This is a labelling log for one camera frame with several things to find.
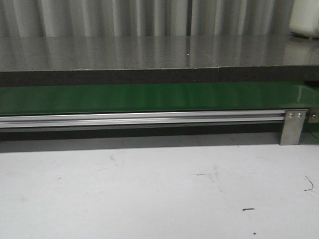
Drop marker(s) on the green conveyor belt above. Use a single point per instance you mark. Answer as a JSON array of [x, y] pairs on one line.
[[156, 97]]

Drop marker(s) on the dark grey stone slab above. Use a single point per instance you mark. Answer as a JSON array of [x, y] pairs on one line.
[[65, 61]]

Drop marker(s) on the steel conveyor end plate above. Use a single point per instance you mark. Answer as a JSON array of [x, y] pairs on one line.
[[313, 115]]

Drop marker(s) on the grey pleated curtain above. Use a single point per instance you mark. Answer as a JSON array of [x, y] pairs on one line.
[[53, 18]]

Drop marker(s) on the aluminium conveyor side rail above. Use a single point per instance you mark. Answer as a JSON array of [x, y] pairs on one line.
[[35, 121]]

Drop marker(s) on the steel conveyor support bracket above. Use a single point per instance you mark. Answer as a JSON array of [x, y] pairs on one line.
[[293, 126]]

